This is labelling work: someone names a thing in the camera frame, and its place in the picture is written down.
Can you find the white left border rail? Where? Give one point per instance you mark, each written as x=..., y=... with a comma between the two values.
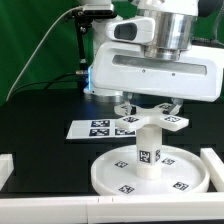
x=6, y=168

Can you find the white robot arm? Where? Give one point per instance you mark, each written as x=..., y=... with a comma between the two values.
x=152, y=54

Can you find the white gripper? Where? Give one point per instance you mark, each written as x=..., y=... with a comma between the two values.
x=196, y=75

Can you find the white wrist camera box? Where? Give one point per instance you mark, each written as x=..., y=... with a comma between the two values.
x=140, y=30

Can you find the white right border rail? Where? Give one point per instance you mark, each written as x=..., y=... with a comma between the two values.
x=215, y=167

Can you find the white round table top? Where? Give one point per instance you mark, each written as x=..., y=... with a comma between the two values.
x=125, y=171

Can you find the white front border rail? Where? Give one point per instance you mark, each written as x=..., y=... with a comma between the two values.
x=112, y=209

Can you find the white fiducial marker sheet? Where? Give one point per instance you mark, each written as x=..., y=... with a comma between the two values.
x=96, y=129

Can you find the white border rail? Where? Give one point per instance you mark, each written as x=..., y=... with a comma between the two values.
x=215, y=167
x=112, y=209
x=6, y=168

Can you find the white cross-shaped table base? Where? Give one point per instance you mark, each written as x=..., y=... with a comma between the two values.
x=161, y=115

